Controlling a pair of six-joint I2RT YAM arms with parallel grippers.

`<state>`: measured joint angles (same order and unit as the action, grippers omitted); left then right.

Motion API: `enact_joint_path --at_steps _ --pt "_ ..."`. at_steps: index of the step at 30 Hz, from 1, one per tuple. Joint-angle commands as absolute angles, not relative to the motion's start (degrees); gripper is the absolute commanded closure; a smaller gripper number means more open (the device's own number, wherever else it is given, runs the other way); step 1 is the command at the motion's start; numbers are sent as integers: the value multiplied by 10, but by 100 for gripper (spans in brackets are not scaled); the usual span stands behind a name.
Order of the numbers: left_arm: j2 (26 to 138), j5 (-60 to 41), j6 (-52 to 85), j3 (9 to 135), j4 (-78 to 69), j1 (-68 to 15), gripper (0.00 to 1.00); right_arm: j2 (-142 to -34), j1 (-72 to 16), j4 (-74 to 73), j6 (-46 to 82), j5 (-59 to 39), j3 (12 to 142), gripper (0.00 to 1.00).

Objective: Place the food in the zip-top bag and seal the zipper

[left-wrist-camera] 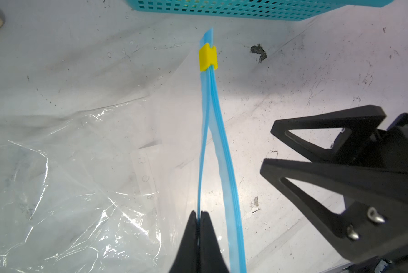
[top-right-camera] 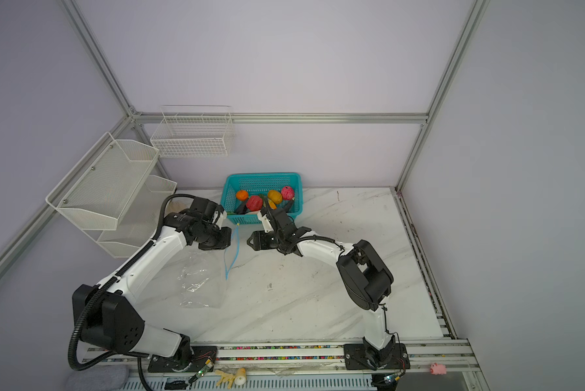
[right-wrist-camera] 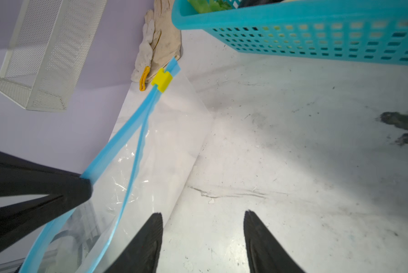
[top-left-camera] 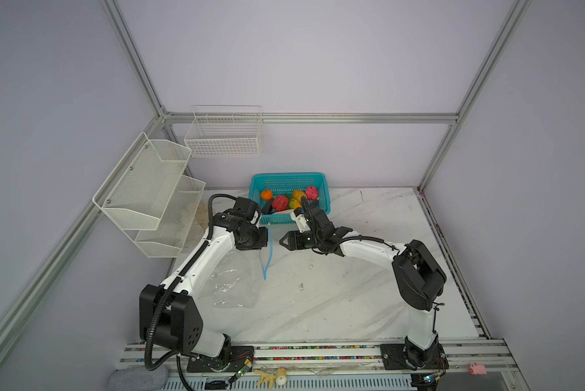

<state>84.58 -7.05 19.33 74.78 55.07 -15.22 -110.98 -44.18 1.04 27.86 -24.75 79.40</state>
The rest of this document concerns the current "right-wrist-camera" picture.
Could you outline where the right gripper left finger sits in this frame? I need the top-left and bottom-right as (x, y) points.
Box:
(106, 213), (163, 273)

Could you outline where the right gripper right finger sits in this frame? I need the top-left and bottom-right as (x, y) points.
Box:
(243, 210), (304, 273)

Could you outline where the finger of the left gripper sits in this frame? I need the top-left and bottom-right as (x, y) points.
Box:
(0, 152), (93, 253)

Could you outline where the clear zip top bag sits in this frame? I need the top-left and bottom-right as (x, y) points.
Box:
(20, 60), (212, 273)

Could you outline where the white mesh lower shelf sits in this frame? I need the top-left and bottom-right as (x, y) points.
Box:
(0, 0), (107, 112)

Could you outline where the beige work glove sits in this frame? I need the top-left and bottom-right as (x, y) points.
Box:
(131, 0), (182, 91)

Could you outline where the teal plastic basket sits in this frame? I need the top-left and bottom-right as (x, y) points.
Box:
(172, 1), (408, 66)

